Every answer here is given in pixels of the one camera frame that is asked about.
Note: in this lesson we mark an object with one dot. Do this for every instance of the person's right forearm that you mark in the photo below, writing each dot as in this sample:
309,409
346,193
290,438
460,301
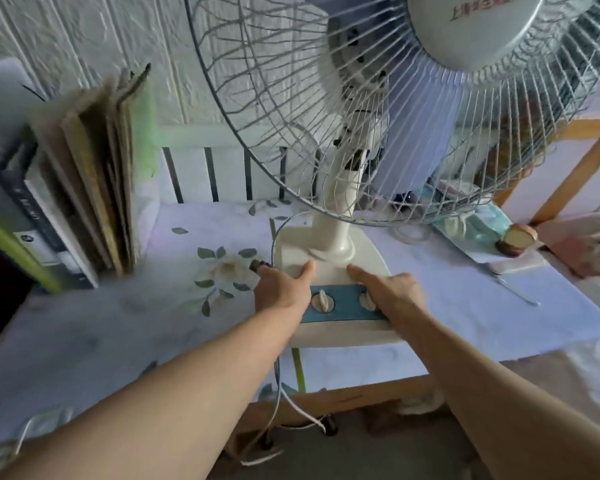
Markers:
505,409

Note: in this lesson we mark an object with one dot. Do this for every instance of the person's left forearm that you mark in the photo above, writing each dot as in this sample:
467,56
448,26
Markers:
155,409

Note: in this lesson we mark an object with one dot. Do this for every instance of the white slatted rail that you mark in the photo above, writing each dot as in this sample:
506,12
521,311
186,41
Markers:
195,169

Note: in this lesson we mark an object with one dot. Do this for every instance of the dark book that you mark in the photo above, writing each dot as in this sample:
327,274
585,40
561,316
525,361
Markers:
35,214

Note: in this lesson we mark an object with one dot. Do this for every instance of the green book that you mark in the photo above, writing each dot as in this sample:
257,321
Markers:
10,249

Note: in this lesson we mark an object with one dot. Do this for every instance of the floral cloth covered table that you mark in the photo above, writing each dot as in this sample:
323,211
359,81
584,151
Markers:
105,319

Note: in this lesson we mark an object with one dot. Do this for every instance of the wooden frame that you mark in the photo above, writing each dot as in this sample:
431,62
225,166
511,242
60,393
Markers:
575,164

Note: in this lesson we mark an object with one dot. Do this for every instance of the metal knife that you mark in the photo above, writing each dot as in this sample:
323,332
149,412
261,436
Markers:
517,293

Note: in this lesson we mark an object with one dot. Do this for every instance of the white paper sheet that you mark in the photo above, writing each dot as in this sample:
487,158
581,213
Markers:
525,262

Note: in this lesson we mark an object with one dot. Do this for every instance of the pink patterned cloth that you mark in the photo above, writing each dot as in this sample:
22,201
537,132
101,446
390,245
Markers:
585,244

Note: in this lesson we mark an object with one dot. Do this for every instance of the cut red apple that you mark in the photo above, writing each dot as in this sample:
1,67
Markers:
517,239

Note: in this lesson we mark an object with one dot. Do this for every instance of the person's right hand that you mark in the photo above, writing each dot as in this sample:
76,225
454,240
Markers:
397,302

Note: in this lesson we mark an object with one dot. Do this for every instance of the bed with grey sheet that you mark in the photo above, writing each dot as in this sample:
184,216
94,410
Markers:
580,384

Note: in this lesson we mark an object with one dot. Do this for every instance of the teal packet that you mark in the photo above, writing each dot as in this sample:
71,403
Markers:
480,229

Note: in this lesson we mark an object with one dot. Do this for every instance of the white blue table fan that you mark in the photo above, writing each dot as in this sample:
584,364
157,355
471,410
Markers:
330,229

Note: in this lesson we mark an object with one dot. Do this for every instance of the person's left hand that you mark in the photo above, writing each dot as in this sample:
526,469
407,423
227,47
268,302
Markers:
280,294

